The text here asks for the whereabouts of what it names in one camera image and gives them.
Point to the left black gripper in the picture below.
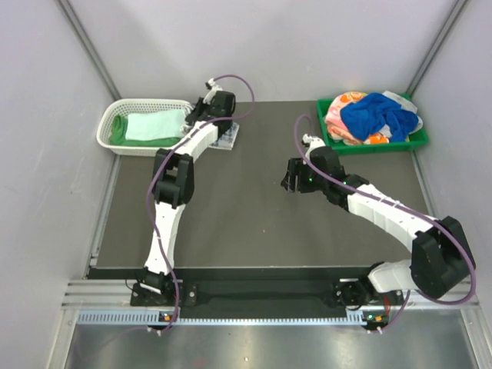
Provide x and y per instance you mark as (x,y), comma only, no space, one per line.
(194,113)

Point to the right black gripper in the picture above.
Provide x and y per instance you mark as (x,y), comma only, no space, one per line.
(297,167)

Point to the blue white patterned towel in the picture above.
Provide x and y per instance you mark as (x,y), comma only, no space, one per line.
(227,140)

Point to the green microfiber towel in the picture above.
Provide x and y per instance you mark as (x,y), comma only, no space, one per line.
(117,136)

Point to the light mint towel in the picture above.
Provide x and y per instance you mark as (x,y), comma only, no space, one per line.
(156,125)

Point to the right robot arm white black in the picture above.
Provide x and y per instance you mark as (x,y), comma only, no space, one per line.
(440,254)

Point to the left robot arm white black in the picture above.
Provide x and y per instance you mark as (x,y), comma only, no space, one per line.
(171,188)

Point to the orange pink towel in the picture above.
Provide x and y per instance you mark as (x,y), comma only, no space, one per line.
(338,131)

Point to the green plastic bin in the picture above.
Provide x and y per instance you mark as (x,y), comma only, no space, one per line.
(412,142)

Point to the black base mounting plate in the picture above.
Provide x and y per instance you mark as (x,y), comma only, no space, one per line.
(254,297)

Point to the white grey patterned towel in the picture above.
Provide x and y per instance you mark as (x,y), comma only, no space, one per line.
(406,105)

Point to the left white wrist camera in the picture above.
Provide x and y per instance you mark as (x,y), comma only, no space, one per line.
(213,88)

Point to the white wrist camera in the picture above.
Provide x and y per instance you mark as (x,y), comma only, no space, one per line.
(213,88)
(311,142)

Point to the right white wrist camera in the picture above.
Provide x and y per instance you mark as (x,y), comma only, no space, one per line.
(311,142)

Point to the white slotted cable duct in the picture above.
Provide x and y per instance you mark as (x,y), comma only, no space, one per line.
(161,319)

